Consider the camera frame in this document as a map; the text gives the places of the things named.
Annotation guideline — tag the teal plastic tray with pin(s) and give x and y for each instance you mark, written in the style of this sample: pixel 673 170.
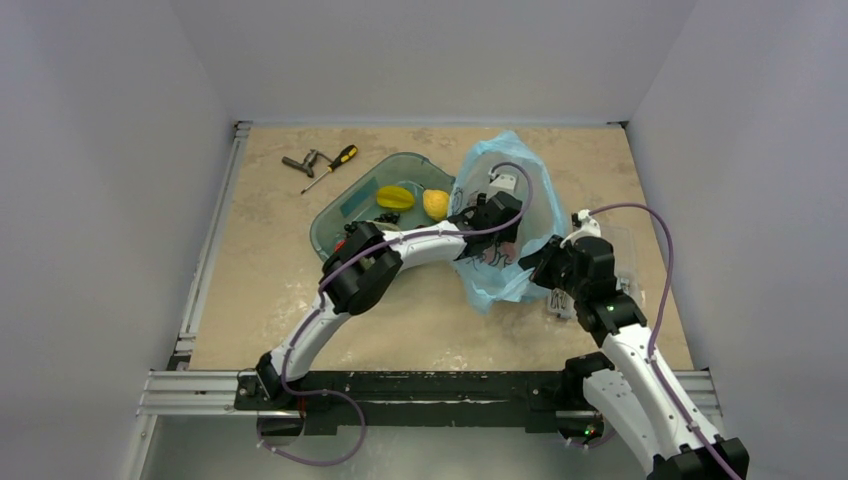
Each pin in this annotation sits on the teal plastic tray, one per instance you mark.
pixel 411 171

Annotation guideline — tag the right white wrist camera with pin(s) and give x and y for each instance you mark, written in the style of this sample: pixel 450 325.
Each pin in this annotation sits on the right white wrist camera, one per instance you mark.
pixel 585 225

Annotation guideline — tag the grey metal tool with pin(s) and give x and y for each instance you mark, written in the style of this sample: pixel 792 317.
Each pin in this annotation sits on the grey metal tool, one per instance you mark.
pixel 307 164

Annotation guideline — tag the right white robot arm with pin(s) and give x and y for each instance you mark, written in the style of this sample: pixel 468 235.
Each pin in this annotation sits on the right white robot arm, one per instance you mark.
pixel 633 388

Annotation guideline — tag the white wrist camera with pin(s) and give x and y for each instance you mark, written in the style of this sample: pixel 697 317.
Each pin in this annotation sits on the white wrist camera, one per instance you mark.
pixel 585 225
pixel 506 183

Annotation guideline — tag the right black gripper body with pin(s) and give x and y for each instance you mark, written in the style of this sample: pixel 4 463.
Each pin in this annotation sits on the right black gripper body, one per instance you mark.
pixel 546 258

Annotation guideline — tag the dark fake grape bunch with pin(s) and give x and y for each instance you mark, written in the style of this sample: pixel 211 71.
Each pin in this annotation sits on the dark fake grape bunch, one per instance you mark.
pixel 385 222

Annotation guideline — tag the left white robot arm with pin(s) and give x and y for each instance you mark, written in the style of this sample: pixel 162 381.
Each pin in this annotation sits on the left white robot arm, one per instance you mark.
pixel 356 277

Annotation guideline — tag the yellow fake lemon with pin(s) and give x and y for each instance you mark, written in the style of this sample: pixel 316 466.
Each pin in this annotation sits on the yellow fake lemon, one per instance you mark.
pixel 436 204

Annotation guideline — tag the yellow black screwdriver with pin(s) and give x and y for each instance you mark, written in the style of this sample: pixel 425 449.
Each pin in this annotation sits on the yellow black screwdriver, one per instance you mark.
pixel 343 157

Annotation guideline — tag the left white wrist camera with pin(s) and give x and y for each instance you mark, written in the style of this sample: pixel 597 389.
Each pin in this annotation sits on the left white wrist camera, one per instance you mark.
pixel 506 183

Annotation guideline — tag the light blue plastic bag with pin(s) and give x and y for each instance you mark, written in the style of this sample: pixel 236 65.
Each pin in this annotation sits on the light blue plastic bag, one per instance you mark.
pixel 495 275

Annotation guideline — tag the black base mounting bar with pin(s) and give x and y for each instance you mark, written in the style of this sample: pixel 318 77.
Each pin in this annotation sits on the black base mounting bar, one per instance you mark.
pixel 323 401

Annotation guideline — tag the clear plastic screw box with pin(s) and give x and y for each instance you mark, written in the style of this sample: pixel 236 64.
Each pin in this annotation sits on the clear plastic screw box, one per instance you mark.
pixel 560 306

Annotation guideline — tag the aluminium frame rail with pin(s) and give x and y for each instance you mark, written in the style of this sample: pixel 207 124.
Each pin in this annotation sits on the aluminium frame rail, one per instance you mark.
pixel 202 392

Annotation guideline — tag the yellow fake starfruit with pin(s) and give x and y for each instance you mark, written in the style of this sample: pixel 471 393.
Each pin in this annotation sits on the yellow fake starfruit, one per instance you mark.
pixel 395 198

